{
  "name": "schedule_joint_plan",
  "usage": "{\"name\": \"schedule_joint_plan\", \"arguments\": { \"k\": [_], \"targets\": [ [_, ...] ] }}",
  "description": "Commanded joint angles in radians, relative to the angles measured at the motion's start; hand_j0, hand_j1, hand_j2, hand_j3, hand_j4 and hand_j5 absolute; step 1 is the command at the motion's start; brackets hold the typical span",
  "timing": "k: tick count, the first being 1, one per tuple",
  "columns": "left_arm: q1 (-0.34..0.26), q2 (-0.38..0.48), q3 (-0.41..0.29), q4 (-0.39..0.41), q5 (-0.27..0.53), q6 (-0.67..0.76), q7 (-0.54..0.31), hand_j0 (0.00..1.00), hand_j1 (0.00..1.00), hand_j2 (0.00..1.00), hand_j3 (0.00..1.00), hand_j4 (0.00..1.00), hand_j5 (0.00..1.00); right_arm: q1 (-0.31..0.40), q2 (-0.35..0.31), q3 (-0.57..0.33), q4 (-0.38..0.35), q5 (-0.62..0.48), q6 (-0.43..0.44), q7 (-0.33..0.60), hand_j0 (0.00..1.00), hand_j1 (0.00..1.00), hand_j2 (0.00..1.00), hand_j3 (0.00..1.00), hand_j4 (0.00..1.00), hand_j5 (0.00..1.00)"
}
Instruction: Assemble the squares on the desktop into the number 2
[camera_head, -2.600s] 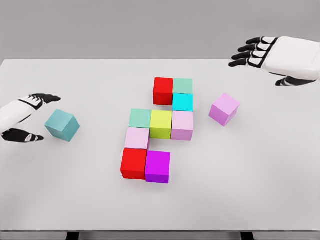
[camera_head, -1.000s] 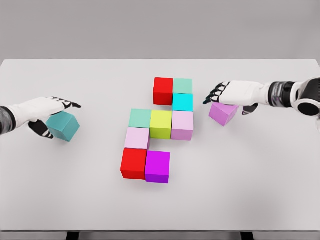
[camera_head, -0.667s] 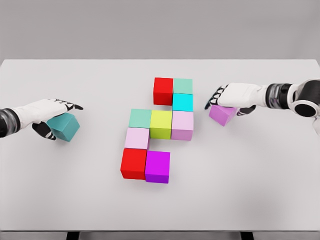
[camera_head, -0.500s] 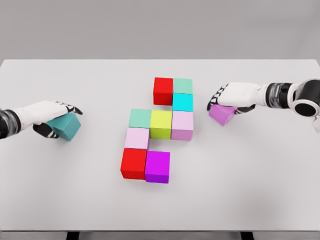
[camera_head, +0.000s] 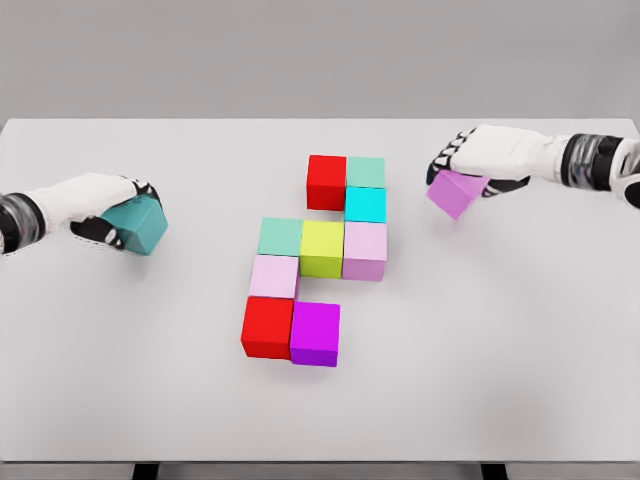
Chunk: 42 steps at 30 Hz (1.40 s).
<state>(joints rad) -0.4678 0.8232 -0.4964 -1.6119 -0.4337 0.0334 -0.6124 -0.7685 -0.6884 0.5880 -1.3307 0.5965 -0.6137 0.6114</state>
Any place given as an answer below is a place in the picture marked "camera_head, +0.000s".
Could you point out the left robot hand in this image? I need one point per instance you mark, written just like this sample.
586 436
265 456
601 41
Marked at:
95 195

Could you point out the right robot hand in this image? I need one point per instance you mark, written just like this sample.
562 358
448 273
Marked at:
495 147

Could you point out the teal cube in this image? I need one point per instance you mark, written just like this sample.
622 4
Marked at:
137 225

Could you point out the violet cube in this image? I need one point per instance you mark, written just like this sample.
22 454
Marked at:
455 192

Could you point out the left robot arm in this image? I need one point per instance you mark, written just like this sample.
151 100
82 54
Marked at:
27 212

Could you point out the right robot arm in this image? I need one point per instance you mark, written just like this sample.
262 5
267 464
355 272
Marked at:
590 160

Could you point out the mint green cube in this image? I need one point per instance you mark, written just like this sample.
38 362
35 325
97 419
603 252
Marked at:
366 172
279 237

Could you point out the cyan cube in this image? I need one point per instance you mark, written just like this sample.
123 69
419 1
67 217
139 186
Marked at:
366 205

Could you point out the pale pink cube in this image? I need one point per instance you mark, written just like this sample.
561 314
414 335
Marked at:
274 276
365 250

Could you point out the red cube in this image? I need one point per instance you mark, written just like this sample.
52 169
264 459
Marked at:
266 327
326 181

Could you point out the yellow cube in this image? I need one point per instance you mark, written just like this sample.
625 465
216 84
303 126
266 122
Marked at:
321 249

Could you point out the magenta cube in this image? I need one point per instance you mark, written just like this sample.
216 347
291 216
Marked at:
315 334

